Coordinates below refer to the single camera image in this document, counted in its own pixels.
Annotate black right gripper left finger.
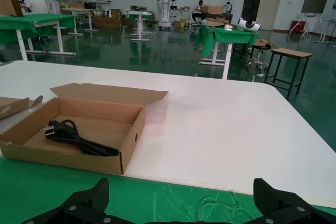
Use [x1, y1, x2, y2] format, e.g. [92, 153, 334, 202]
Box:
[60, 178, 110, 216]

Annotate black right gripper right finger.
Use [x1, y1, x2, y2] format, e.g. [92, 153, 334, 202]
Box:
[253, 178, 316, 219]

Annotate black power cable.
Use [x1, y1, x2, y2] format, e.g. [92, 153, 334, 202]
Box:
[43, 119, 120, 158]

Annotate open brown cardboard box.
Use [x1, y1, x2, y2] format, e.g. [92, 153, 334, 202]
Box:
[0, 82, 169, 175]

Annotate wide brown cardboard box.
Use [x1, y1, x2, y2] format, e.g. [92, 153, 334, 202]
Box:
[201, 5, 224, 14]

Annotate upright brown cardboard box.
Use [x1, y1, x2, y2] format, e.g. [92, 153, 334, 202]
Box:
[0, 0, 24, 17]

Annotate green table cloth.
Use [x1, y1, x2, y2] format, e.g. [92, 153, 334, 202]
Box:
[0, 155, 336, 224]

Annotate flat cardboard piece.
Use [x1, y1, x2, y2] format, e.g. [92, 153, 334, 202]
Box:
[0, 95, 44, 120]

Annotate wooden top metal stool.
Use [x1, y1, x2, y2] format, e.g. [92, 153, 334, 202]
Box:
[264, 47, 313, 99]

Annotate black swivel stool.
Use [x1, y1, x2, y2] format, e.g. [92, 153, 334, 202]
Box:
[246, 44, 271, 73]

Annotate flat cardboard pieces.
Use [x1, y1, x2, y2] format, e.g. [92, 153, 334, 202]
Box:
[255, 38, 278, 49]

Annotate green draped white table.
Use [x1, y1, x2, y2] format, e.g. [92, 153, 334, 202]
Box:
[198, 23, 260, 80]

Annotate white curved device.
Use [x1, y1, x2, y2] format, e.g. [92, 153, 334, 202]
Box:
[237, 17, 263, 31]

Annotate stacked brown cardboard boxes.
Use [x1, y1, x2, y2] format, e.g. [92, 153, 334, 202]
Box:
[93, 8, 123, 28]

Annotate red cabinet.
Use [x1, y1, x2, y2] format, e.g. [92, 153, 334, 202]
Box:
[289, 19, 307, 35]

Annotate green covered white table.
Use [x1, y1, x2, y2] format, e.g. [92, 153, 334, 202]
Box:
[0, 13, 77, 61]

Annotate small white desk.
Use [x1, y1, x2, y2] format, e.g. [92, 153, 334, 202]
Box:
[126, 9, 153, 41]

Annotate beige double door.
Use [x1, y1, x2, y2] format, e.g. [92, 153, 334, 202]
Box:
[246, 0, 285, 31]

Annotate small white robot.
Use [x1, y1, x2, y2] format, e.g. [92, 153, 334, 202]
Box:
[222, 0, 239, 15]

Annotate white humanoid robot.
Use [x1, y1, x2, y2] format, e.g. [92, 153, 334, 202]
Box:
[155, 0, 177, 30]

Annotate seated person dark clothes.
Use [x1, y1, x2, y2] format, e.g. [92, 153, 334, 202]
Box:
[191, 0, 206, 24]

